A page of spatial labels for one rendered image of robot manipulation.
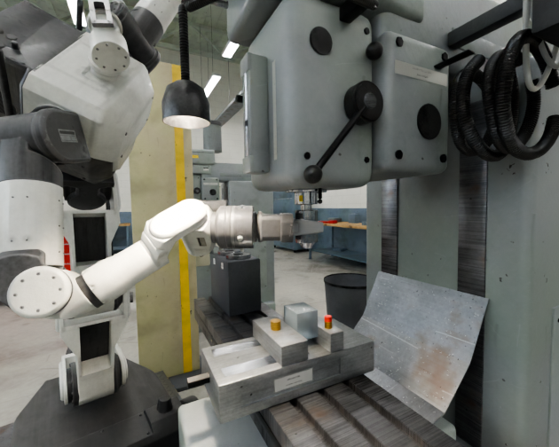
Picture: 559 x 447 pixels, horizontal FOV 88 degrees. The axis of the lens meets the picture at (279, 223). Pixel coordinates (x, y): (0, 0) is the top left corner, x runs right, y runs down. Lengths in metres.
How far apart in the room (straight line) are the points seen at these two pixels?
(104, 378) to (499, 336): 1.16
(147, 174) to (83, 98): 1.54
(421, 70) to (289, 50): 0.28
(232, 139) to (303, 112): 9.76
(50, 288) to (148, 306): 1.79
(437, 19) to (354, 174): 0.38
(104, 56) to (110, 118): 0.12
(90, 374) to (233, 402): 0.72
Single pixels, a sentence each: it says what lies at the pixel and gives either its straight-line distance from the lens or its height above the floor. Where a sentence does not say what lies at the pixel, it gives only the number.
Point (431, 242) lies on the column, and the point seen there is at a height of 1.18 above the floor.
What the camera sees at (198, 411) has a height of 0.83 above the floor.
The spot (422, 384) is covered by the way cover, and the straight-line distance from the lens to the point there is 0.81.
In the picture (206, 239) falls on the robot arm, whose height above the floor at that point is 1.21.
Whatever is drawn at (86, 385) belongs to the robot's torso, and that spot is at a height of 0.70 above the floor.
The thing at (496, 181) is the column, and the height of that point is 1.32.
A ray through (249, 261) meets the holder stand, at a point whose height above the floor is 1.09.
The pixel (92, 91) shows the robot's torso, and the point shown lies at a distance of 0.77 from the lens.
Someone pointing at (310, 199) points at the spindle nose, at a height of 1.29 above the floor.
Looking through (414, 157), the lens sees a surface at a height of 1.37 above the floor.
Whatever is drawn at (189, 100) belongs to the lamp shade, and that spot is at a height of 1.43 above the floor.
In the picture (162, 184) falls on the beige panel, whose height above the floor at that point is 1.45.
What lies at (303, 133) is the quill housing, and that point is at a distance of 0.50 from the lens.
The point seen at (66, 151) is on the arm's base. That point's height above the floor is 1.38.
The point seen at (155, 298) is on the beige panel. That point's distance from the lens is 2.33.
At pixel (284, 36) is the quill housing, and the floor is 1.55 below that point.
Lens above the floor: 1.28
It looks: 3 degrees down
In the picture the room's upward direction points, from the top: 1 degrees counter-clockwise
